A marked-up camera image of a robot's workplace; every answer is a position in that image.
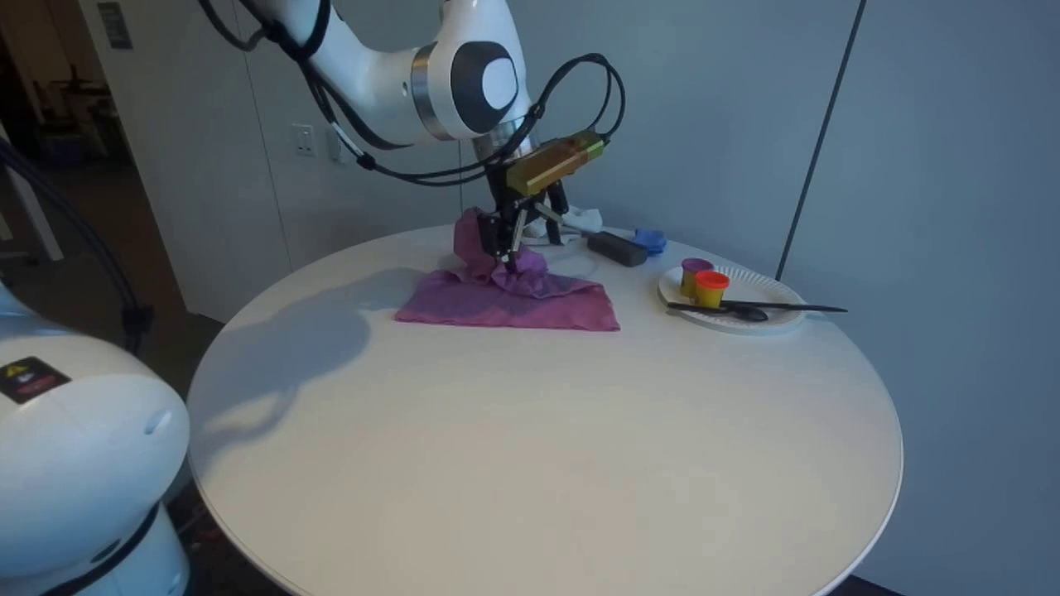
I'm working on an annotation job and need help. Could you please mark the white wall switch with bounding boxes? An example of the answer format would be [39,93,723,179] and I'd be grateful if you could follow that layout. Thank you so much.
[323,121,352,169]
[289,120,323,162]

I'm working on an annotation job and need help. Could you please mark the purple cup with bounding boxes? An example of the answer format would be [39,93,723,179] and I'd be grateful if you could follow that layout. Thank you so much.
[678,256,719,302]

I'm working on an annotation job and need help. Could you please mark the blue small object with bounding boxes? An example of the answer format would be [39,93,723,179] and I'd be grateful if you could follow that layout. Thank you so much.
[625,224,670,260]

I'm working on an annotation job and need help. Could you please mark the black brush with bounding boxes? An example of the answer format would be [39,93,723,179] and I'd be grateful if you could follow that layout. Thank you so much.
[665,295,851,323]

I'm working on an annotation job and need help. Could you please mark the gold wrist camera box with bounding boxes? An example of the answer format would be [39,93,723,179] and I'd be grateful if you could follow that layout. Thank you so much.
[499,127,612,203]

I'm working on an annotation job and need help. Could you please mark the dark wall sign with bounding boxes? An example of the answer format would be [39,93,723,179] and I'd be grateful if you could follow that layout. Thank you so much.
[96,0,135,52]

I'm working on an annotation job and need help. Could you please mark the white plate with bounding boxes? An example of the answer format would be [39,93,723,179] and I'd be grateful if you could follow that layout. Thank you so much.
[656,260,811,338]

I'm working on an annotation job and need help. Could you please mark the orange cup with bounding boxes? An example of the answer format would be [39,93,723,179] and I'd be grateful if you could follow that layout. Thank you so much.
[694,267,733,313]

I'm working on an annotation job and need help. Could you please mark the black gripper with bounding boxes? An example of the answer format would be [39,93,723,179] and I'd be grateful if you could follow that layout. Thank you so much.
[483,172,581,281]

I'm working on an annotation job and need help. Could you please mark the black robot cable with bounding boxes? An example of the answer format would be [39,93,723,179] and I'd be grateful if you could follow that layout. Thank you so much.
[196,0,630,193]

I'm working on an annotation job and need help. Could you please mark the pink t-shirt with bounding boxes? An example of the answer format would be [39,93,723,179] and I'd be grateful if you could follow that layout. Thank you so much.
[391,206,625,333]

